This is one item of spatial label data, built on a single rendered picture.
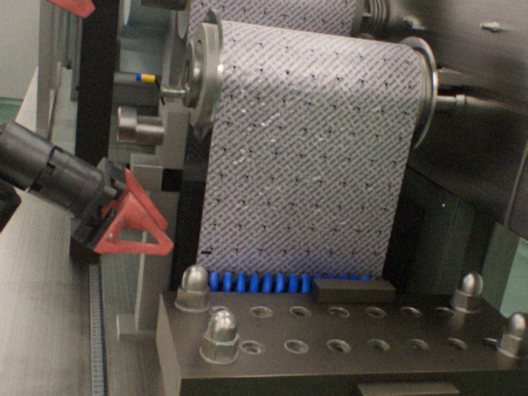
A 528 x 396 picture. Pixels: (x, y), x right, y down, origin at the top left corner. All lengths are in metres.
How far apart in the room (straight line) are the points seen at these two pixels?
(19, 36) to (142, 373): 5.60
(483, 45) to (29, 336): 0.66
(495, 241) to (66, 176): 0.67
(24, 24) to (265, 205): 5.62
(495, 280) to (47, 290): 0.69
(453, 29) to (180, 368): 0.56
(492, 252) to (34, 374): 0.69
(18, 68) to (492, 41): 5.72
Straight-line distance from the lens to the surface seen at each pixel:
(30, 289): 0.99
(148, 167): 0.78
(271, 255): 0.77
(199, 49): 0.72
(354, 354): 0.66
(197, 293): 0.67
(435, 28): 0.94
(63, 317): 0.92
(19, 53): 6.31
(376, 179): 0.78
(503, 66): 0.80
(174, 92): 0.74
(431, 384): 0.67
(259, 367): 0.61
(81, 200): 0.68
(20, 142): 0.67
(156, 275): 0.84
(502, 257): 1.09
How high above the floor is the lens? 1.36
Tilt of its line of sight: 18 degrees down
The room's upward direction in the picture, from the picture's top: 9 degrees clockwise
